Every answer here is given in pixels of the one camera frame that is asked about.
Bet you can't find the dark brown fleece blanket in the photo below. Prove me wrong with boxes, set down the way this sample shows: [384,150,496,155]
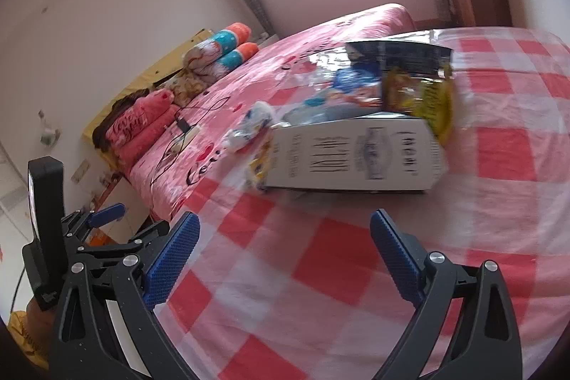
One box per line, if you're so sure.
[91,88,150,151]

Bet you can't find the white nightstand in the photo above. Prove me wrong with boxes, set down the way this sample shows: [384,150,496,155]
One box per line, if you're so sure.
[82,173,154,249]

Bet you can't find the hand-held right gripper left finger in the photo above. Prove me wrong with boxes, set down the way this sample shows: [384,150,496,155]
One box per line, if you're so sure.
[49,212,201,380]

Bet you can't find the white crumpled plastic wrapper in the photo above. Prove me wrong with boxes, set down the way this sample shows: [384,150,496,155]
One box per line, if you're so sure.
[223,101,274,153]

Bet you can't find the small wall hook ornament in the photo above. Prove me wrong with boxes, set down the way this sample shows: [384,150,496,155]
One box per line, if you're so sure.
[38,109,61,147]

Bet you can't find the pink fleece folded blanket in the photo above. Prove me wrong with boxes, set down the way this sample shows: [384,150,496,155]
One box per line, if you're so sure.
[118,108,177,168]

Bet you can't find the white power strip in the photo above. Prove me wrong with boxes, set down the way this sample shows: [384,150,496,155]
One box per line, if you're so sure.
[170,126,200,155]

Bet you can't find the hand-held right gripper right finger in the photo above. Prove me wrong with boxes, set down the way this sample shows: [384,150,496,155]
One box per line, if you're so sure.
[370,209,523,380]

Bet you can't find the wall socket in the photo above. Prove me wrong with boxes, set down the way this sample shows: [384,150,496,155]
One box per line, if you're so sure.
[71,160,92,185]

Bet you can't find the pink folded pillows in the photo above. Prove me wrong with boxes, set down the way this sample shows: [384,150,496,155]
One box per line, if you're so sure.
[104,90,175,140]

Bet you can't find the power strip with cables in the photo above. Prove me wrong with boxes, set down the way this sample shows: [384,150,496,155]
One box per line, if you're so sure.
[149,95,232,185]

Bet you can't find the beige floral pillow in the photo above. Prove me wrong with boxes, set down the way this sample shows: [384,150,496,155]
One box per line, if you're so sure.
[170,67,211,105]

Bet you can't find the person's left forearm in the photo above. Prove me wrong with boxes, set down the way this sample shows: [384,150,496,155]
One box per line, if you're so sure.
[6,297,58,369]

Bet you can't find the yellow headboard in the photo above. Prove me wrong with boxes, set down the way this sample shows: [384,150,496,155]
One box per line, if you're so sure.
[82,28,214,167]

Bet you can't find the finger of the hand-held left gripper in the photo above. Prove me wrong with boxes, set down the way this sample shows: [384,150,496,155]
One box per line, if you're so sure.
[62,204,126,249]
[76,220,172,269]

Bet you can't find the pink printed bed blanket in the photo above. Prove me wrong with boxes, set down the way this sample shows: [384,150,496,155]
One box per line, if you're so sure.
[125,4,417,220]

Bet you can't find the yellow snack bag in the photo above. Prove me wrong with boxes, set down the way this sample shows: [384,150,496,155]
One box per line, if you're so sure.
[383,66,455,145]

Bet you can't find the blue snack packet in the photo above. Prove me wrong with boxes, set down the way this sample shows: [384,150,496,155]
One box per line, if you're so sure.
[334,68,384,107]

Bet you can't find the rolled quilt teal orange end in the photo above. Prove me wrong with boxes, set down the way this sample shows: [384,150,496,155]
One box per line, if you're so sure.
[184,22,252,73]
[196,43,260,80]

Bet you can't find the black foil snack bag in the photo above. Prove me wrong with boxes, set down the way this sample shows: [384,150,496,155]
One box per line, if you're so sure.
[345,42,455,109]

